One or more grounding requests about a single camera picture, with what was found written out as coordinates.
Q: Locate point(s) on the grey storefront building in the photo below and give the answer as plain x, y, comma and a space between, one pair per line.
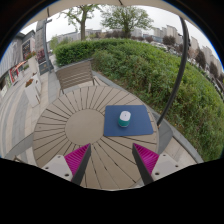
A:
13, 55

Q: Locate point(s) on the round leafy tree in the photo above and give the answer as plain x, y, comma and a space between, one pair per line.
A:
128, 18

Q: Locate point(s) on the large white planter box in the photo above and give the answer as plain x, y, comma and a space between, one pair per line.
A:
32, 95

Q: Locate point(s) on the slatted wooden chair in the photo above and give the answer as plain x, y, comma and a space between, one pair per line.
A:
75, 73

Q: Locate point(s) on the sparse tall tree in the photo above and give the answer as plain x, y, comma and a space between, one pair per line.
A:
82, 30

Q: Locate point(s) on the small white planter box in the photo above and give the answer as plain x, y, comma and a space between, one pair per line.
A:
33, 65

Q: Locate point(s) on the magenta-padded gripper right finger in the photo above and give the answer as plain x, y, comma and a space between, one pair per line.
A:
163, 165

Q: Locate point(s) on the curved dark umbrella pole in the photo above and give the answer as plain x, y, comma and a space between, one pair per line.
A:
184, 63

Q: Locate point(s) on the blue mouse pad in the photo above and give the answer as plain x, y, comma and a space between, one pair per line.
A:
140, 125

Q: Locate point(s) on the green hedge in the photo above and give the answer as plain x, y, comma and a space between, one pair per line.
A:
150, 66

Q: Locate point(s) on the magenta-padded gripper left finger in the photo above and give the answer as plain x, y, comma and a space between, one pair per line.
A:
60, 165

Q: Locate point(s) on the distant apartment buildings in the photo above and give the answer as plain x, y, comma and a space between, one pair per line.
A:
171, 31

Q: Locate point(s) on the grey sign pillar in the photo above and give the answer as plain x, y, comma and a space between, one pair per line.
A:
40, 40

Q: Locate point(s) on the white and teal computer mouse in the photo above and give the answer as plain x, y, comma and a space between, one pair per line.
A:
124, 119

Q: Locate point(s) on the beige umbrella canopy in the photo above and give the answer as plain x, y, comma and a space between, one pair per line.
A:
38, 15

